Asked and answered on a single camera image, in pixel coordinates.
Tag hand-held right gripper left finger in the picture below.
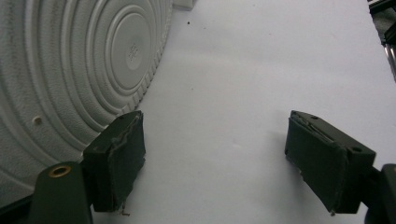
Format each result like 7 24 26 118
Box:
82 109 147 213

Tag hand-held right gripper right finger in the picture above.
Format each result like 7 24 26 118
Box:
284 109 377 215

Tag metal stand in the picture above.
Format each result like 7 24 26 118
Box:
367 0 396 84

